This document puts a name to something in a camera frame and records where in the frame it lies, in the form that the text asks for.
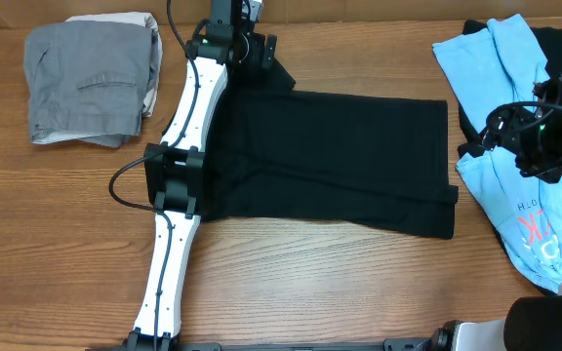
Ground black t-shirt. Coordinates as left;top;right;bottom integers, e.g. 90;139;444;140
202;66;459;240

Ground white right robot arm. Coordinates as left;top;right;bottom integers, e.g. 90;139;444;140
415;77;562;351

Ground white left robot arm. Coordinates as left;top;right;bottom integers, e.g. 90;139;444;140
121;0;277;350

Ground light blue t-shirt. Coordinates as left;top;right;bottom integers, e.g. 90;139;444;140
431;13;562;294

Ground black garment at right edge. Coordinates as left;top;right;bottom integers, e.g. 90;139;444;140
458;27;562;158

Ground folded grey trousers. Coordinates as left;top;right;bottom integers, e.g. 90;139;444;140
23;21;152;147

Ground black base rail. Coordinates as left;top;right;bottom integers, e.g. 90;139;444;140
85;337;438;351

